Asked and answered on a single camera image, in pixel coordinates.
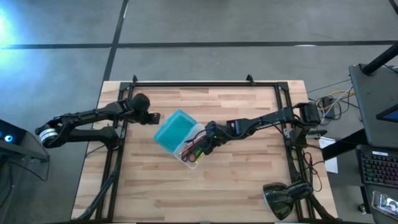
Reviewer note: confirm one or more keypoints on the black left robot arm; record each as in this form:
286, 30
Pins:
93, 115

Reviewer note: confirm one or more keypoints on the black power adapter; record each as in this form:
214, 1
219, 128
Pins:
328, 105

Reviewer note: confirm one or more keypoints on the blue screen tablet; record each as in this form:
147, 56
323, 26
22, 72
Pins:
391, 115

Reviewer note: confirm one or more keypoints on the black table frame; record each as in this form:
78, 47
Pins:
202, 84

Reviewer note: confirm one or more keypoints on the black and red scissors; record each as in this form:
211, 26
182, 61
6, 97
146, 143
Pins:
188, 155

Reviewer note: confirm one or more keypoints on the black desk lamp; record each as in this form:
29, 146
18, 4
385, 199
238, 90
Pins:
280, 199

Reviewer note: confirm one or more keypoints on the dark grey desk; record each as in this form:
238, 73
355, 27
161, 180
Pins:
373, 102

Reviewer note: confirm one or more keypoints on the black pole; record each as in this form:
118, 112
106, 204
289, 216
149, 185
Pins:
382, 59

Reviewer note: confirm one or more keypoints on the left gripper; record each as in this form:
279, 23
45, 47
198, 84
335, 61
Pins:
149, 119

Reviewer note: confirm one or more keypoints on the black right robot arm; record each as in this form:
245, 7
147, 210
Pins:
267, 119

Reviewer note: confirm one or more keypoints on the long yellow stick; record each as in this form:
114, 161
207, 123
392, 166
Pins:
200, 158

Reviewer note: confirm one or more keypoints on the smartphone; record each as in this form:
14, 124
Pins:
385, 203

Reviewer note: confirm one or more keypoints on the teal plastic box lid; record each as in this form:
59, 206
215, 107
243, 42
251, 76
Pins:
174, 130

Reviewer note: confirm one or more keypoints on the green marker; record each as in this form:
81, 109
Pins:
198, 152

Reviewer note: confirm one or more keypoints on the black device with blue light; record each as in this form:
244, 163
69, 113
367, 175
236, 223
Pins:
18, 149

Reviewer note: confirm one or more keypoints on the black backlit keyboard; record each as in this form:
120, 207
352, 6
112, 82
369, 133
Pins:
379, 168

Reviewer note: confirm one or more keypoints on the white paper sheet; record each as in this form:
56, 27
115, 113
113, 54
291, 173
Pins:
331, 163

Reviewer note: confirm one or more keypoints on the brown pen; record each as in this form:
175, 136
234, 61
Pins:
194, 141

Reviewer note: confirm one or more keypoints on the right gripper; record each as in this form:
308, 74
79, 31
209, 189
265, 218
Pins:
217, 133

